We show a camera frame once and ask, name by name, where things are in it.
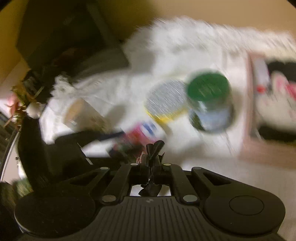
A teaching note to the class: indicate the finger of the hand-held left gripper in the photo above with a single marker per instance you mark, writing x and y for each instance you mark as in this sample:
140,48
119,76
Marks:
113,136

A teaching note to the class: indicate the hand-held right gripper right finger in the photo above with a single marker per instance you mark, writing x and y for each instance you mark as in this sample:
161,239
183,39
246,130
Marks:
165,170

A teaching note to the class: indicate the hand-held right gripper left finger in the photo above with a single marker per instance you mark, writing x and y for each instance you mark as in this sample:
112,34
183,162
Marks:
136,170

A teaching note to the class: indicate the small black cloth piece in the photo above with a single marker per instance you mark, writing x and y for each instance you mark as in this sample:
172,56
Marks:
153,150

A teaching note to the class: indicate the pink cardboard box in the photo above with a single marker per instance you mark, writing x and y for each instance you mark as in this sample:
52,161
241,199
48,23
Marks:
248,129

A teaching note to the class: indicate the flat printed packet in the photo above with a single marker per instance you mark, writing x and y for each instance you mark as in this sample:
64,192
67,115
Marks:
143,132

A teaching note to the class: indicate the clear plastic container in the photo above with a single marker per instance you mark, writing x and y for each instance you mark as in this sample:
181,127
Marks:
81,113

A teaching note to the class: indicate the green plant white pot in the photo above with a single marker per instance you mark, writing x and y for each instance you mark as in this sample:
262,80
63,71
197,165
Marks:
33,110

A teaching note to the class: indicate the yellow grey scouring sponge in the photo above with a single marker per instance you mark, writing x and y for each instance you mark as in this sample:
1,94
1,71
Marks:
165,99

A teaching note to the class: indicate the black glossy pot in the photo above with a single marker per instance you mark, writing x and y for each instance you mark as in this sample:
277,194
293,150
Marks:
37,81

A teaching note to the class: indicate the green lid glass jar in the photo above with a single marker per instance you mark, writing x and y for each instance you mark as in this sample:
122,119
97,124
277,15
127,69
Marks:
208,85

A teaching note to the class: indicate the white fringed woven blanket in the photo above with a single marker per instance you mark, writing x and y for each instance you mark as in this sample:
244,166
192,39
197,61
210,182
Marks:
185,46

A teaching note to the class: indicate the black monitor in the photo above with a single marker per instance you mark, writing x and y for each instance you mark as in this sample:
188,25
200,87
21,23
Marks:
57,30

